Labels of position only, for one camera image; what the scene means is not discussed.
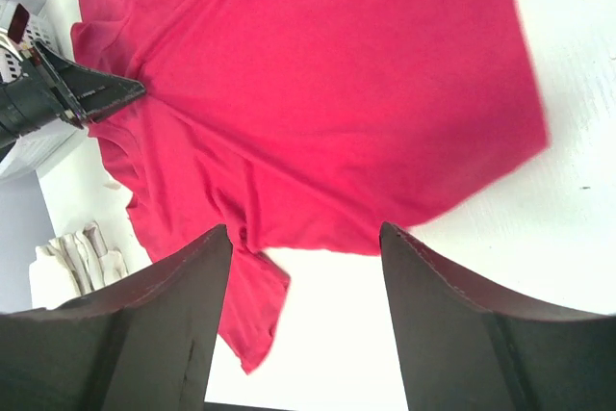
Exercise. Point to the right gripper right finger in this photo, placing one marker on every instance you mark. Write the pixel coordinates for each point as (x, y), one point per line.
(465, 342)

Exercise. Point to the white t shirt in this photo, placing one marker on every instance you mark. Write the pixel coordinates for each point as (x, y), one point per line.
(73, 265)

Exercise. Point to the white plastic laundry basket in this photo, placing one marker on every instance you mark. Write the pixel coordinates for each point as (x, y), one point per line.
(33, 150)

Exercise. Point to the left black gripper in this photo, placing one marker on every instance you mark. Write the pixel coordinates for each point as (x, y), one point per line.
(51, 87)

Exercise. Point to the pink t shirt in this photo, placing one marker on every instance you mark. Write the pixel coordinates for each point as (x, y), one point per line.
(305, 124)

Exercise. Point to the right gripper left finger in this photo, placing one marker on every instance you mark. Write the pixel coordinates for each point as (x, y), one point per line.
(144, 343)

